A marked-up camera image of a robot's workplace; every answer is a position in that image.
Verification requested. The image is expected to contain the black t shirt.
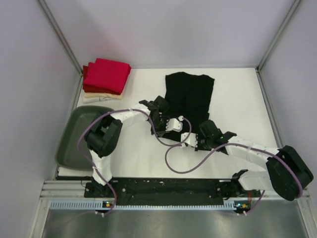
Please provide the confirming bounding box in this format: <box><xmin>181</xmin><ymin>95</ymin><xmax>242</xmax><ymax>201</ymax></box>
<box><xmin>164</xmin><ymin>72</ymin><xmax>214</xmax><ymax>134</ymax></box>

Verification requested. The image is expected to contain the folded red t shirt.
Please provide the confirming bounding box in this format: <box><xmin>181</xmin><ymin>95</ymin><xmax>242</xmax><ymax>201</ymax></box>
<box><xmin>83</xmin><ymin>58</ymin><xmax>131</xmax><ymax>95</ymax></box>

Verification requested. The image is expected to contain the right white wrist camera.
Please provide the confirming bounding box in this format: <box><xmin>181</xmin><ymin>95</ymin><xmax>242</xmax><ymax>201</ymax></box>
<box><xmin>181</xmin><ymin>132</ymin><xmax>198</xmax><ymax>149</ymax></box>

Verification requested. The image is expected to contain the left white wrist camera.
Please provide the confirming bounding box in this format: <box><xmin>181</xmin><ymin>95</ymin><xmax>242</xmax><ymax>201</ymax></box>
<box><xmin>165</xmin><ymin>116</ymin><xmax>184</xmax><ymax>132</ymax></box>

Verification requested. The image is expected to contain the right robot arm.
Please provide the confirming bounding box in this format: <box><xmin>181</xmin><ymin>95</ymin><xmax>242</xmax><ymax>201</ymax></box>
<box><xmin>197</xmin><ymin>120</ymin><xmax>314</xmax><ymax>201</ymax></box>

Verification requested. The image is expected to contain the aluminium front rail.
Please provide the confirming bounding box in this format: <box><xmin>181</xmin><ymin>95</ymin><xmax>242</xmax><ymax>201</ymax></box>
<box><xmin>40</xmin><ymin>180</ymin><xmax>86</xmax><ymax>200</ymax></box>

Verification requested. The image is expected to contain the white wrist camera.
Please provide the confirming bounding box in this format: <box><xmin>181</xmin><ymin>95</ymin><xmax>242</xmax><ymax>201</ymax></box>
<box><xmin>165</xmin><ymin>116</ymin><xmax>184</xmax><ymax>132</ymax></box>
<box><xmin>181</xmin><ymin>132</ymin><xmax>198</xmax><ymax>149</ymax></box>

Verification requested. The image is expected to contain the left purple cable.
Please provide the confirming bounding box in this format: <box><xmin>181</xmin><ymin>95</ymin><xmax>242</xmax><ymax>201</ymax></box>
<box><xmin>78</xmin><ymin>110</ymin><xmax>193</xmax><ymax>216</ymax></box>

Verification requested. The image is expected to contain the blue slotted cable duct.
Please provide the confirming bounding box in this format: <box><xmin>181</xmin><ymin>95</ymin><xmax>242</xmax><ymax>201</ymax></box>
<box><xmin>49</xmin><ymin>198</ymin><xmax>242</xmax><ymax>211</ymax></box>

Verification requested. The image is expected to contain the folded white t shirt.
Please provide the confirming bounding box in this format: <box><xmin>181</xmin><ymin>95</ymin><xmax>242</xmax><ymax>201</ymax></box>
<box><xmin>82</xmin><ymin>97</ymin><xmax>116</xmax><ymax>104</ymax></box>

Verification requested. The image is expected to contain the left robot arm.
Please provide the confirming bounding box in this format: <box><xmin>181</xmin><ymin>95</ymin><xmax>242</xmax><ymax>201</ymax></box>
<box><xmin>84</xmin><ymin>96</ymin><xmax>169</xmax><ymax>197</ymax></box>

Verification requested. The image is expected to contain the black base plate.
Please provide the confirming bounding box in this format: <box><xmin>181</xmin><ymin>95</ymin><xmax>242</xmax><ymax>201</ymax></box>
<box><xmin>84</xmin><ymin>178</ymin><xmax>261</xmax><ymax>205</ymax></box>

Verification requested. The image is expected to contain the left aluminium frame post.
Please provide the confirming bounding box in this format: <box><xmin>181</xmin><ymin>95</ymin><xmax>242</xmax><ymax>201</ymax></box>
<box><xmin>37</xmin><ymin>0</ymin><xmax>84</xmax><ymax>75</ymax></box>

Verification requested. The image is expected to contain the aluminium frame post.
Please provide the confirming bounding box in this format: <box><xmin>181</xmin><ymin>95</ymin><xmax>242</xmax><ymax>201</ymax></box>
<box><xmin>37</xmin><ymin>0</ymin><xmax>84</xmax><ymax>75</ymax></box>
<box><xmin>256</xmin><ymin>0</ymin><xmax>303</xmax><ymax>71</ymax></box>

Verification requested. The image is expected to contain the folded beige t shirt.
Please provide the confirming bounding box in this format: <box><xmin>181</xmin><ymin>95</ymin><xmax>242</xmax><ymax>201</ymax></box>
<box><xmin>84</xmin><ymin>92</ymin><xmax>123</xmax><ymax>100</ymax></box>

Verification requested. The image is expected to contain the right aluminium frame post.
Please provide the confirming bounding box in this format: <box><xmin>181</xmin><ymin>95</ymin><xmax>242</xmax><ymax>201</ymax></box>
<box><xmin>256</xmin><ymin>0</ymin><xmax>303</xmax><ymax>71</ymax></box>

